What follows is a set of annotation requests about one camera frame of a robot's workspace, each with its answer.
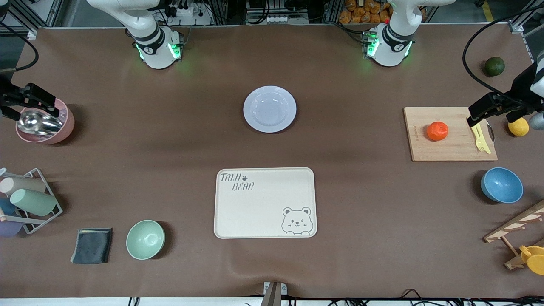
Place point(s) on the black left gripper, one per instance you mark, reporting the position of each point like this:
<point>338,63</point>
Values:
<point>520,89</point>

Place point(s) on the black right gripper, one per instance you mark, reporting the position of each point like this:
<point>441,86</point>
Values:
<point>5,98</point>

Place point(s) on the white round plate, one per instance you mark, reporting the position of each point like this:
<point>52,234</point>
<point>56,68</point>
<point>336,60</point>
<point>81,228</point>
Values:
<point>270,109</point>

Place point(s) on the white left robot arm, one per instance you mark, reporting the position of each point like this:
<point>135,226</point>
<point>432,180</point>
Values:
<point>391,53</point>

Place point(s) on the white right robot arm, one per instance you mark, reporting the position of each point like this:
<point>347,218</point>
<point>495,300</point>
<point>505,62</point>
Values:
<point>157,57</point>

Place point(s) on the metal scoop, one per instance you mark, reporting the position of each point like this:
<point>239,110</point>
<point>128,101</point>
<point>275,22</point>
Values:
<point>38,124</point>

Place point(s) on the pink bowl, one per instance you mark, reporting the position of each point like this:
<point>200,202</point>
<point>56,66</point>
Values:
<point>66,127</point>

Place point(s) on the yellow plastic fork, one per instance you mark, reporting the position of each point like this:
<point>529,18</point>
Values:
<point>480,144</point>

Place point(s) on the yellow lemon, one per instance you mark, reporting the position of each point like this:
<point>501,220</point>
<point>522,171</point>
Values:
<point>518,128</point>

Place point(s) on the dark green avocado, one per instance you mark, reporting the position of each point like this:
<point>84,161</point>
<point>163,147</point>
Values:
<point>494,66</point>

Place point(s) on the wooden cutting board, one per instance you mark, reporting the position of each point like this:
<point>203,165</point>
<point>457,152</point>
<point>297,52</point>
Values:
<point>450,151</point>

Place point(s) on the blue bowl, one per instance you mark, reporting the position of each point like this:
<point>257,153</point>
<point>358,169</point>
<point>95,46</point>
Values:
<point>501,187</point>

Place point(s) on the beige cup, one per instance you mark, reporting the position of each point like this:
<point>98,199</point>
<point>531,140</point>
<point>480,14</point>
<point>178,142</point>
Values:
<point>21,185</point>

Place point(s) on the green cup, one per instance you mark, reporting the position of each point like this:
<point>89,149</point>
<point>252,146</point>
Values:
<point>34,202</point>

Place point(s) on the blue cup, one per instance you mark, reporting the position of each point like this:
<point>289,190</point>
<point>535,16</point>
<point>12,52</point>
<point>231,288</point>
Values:
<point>6,207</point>

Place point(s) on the wooden dish rack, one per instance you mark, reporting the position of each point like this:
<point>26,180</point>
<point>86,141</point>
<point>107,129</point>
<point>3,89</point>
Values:
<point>493,236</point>

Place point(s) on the purple cup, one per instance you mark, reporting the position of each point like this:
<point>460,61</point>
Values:
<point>8,228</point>

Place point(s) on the dark grey folded cloth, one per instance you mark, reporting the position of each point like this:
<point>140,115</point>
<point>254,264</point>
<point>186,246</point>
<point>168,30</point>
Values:
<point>91,246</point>

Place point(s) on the pile of orange fruit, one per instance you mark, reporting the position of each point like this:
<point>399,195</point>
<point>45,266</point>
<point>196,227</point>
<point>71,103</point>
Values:
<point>365,15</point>

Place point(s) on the yellow mug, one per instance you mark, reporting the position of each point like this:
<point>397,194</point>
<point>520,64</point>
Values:
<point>536,261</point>

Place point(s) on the brown table cloth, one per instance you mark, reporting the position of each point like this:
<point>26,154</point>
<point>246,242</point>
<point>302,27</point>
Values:
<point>361,212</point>

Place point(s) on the white power strip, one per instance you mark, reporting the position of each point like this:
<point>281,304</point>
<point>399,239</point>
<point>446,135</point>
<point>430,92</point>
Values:
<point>287,19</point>
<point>187,12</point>

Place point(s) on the light green bowl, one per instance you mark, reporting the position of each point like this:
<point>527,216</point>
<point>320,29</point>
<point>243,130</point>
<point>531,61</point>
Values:
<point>145,240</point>

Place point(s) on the beige bear print tray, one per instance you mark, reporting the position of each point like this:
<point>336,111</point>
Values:
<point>255,212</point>

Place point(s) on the aluminium frame post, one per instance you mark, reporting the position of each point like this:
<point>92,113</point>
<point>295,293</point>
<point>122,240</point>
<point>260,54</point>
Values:
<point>33,34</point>
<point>516,27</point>

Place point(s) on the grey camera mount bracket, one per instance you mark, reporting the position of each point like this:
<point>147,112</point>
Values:
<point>272,295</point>

